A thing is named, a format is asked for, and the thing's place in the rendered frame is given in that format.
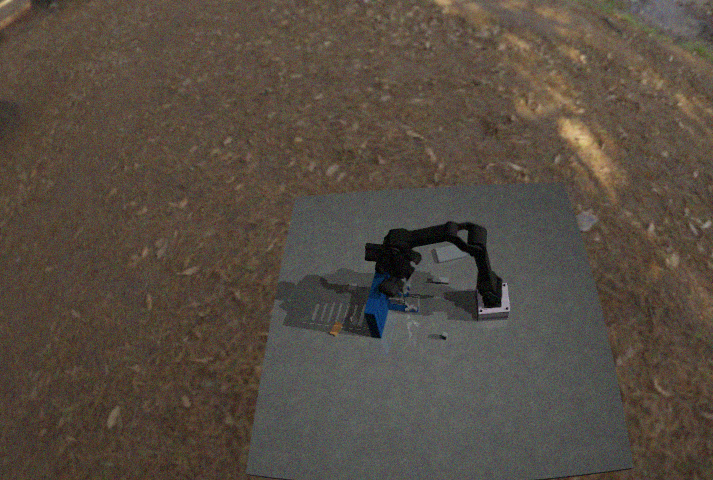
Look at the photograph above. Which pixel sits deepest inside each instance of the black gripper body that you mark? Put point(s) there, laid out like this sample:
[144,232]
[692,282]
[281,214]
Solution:
[392,287]

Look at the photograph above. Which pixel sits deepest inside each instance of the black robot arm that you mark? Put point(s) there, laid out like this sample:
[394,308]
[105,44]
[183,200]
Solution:
[399,243]

